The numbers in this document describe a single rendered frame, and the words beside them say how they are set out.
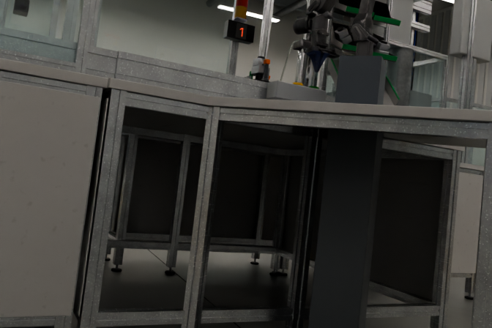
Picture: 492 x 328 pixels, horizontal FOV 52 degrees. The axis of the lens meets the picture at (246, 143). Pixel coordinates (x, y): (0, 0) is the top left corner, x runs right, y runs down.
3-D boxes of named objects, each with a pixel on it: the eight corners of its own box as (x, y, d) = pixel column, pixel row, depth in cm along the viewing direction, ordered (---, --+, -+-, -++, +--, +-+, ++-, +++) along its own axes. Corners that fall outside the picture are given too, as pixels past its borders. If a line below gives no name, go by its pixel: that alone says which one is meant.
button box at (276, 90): (325, 107, 181) (326, 90, 182) (275, 97, 172) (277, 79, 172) (314, 108, 188) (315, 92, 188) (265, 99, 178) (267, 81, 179)
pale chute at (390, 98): (394, 107, 215) (400, 99, 212) (367, 102, 211) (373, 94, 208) (374, 69, 235) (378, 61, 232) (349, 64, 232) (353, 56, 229)
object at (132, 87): (464, 151, 213) (465, 144, 213) (109, 87, 145) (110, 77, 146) (288, 150, 338) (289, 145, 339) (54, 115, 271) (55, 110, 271)
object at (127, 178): (402, 276, 380) (413, 164, 386) (111, 271, 282) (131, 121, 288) (369, 266, 414) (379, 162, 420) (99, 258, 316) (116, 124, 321)
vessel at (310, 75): (320, 99, 299) (326, 36, 302) (300, 94, 293) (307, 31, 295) (307, 100, 312) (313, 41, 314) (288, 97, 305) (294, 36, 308)
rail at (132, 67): (345, 124, 194) (347, 97, 195) (114, 82, 154) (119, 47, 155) (336, 125, 199) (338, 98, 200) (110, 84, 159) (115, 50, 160)
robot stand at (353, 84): (375, 116, 162) (381, 56, 163) (333, 113, 167) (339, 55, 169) (381, 122, 175) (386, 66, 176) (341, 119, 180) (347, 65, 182)
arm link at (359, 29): (378, 47, 174) (380, 28, 175) (366, 39, 167) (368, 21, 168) (360, 48, 178) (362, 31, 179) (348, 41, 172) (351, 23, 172)
